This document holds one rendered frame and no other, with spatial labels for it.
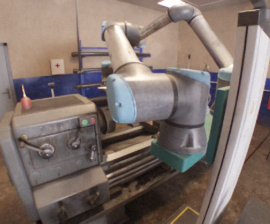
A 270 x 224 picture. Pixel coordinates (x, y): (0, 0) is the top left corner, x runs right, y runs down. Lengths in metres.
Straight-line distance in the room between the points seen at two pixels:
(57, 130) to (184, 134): 0.80
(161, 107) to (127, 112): 0.10
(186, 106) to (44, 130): 0.85
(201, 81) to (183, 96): 0.07
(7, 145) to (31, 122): 0.19
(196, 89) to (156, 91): 0.13
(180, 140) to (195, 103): 0.13
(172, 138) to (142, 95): 0.20
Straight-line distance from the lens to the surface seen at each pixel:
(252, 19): 0.56
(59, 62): 4.17
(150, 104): 0.42
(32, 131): 1.05
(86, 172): 1.25
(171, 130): 0.53
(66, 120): 1.05
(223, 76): 0.92
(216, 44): 1.16
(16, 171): 1.18
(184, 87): 0.47
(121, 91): 0.40
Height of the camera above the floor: 1.62
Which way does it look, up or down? 19 degrees down
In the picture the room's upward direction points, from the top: straight up
